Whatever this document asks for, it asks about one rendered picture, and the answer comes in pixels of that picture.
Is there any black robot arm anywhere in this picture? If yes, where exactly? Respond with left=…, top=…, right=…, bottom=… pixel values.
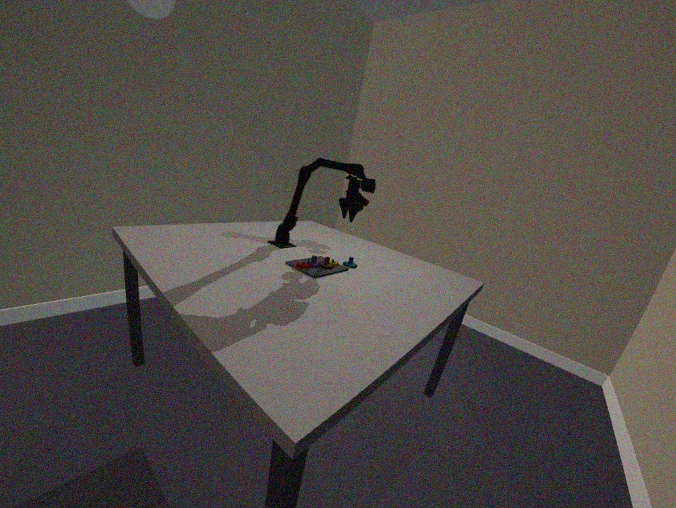
left=273, top=158, right=376, bottom=246

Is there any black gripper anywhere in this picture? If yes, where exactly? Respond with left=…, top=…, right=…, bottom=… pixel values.
left=339, top=189, right=364, bottom=222

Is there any brown toothed gear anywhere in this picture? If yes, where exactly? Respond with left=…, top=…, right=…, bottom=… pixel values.
left=319, top=257, right=334, bottom=269

